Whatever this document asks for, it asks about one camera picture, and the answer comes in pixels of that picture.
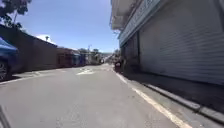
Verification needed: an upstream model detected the building with grey roller shutters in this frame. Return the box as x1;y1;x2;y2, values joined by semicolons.
109;0;224;86

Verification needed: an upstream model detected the row of low buildings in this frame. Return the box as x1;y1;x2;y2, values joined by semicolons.
56;46;108;69

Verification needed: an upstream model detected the tree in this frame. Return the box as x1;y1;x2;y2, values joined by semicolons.
0;0;33;30

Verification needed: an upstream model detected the grey concrete kerb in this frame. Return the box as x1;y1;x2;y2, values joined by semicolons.
143;83;224;125

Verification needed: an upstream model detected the grey asphalt road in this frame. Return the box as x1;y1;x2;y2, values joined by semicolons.
0;63;224;128

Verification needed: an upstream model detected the dark grey pavement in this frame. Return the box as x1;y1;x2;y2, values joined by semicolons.
123;71;224;114

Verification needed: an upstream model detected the dark boundary wall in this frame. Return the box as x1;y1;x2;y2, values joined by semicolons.
0;23;60;74

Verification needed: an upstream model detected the blue car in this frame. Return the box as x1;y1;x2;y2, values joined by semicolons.
0;36;20;82

